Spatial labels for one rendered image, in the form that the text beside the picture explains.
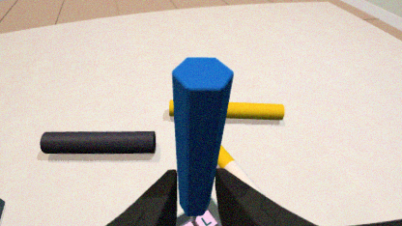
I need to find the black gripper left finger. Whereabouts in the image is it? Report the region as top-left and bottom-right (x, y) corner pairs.
(105, 169), (178, 226)

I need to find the grey keyboard with pink letter keys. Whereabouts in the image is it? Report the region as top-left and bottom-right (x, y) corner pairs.
(176, 195), (221, 226)

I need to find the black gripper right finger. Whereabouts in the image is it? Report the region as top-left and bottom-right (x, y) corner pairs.
(215, 168), (402, 226)

